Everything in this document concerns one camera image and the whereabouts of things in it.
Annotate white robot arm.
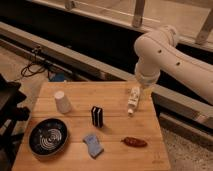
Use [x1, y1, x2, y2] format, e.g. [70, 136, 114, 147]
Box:
[134, 25, 213, 105]

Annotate black white striped eraser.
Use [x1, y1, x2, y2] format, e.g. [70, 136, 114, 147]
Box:
[91, 106, 103, 128]

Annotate white tube bottle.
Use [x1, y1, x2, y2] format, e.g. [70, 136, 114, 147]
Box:
[127, 87, 140, 115]

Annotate wooden cutting board table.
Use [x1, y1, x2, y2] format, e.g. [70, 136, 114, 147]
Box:
[12, 82, 170, 171]

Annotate blue object on floor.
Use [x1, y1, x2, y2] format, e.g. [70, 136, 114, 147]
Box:
[49, 73, 65, 82]

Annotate black bowl with white spiral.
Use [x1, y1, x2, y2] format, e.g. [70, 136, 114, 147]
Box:
[29, 118, 68, 157]

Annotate black tripod stand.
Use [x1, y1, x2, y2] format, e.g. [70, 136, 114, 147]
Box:
[0, 74, 30, 164]

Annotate metal railing frame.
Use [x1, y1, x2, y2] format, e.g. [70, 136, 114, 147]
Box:
[28, 0, 213, 52]

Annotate black cable on floor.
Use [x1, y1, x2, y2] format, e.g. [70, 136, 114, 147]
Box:
[20, 46, 54, 78]

